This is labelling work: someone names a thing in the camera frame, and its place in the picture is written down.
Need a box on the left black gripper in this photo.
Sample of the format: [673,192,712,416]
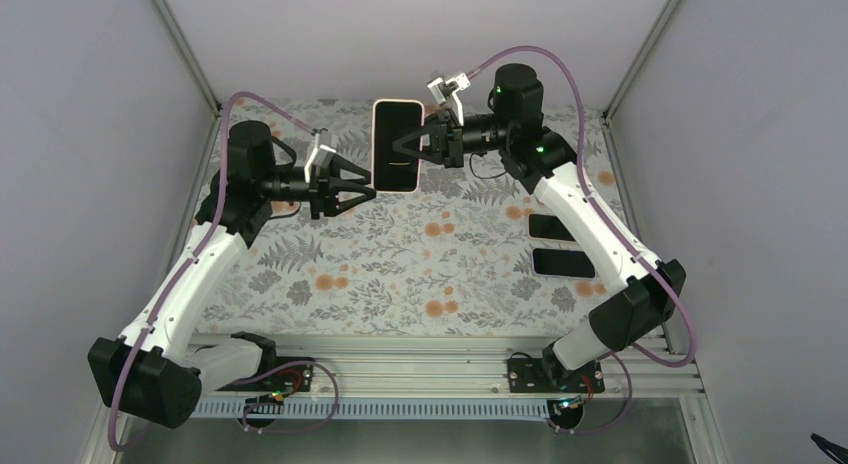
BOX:
[259,154,375,220]

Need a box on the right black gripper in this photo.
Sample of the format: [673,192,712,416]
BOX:
[392,108,512,168]

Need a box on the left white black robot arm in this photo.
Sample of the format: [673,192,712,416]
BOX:
[88,120,376,429]

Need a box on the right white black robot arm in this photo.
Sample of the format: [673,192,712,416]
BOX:
[392,64,686,391]

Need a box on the cased black phone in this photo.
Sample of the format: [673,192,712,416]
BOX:
[528,214,577,243]
[531,248,596,279]

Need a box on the floral patterned table mat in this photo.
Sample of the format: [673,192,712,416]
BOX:
[180,97,631,338]

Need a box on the black object bottom corner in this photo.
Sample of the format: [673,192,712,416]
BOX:
[810,433,848,464]

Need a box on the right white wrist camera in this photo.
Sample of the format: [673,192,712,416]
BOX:
[427,73,471,126]

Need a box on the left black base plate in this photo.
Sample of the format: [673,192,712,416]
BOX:
[219,356,315,394]

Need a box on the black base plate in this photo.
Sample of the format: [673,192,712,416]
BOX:
[506,352,605,394]
[219,356,315,394]

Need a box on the left aluminium corner post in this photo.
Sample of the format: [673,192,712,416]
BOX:
[151,0,220,116]

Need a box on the aluminium corner post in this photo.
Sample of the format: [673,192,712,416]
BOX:
[151,0,220,116]
[603,0,684,122]

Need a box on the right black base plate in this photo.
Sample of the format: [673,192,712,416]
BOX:
[506,352,605,394]

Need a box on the grey slotted cable duct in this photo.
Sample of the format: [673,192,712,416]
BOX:
[190,397,577,422]

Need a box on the right aluminium corner post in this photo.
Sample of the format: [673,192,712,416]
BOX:
[603,0,684,122]

